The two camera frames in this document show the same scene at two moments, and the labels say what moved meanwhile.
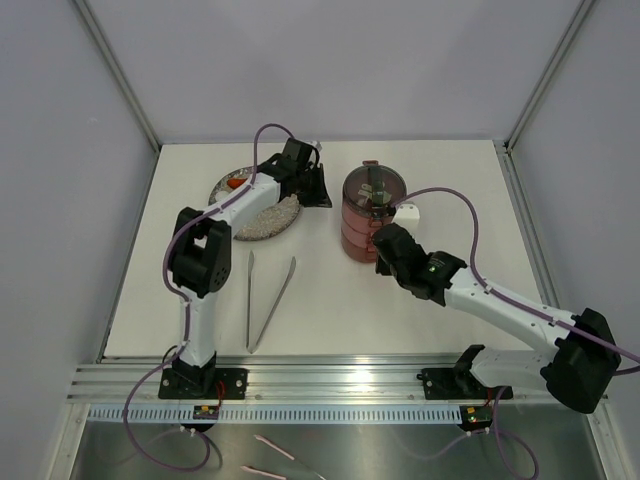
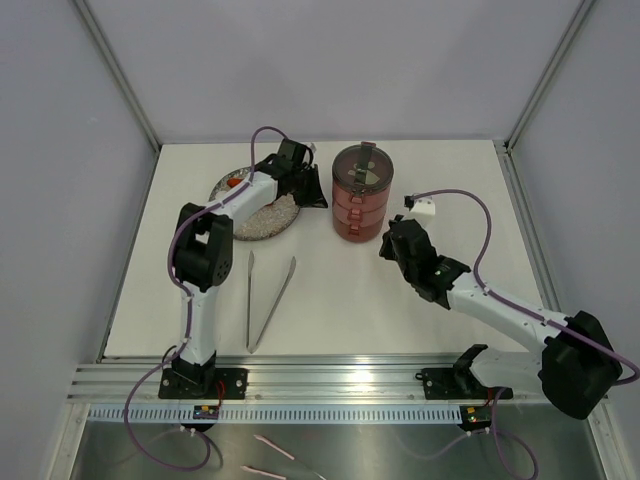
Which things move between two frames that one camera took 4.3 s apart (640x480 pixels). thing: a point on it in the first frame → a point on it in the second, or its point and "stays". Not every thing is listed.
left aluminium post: x=118 y=69 stays
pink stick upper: x=274 y=446 stays
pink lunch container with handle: x=363 y=222 → x=343 y=198
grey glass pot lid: x=372 y=189 → x=362 y=169
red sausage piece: x=236 y=182 stays
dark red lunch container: x=360 y=253 → x=358 y=225
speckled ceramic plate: x=276 y=220 stays
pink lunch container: x=357 y=235 → x=360 y=209
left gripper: x=319 y=198 stays
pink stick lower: x=261 y=473 stays
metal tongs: x=251 y=258 stays
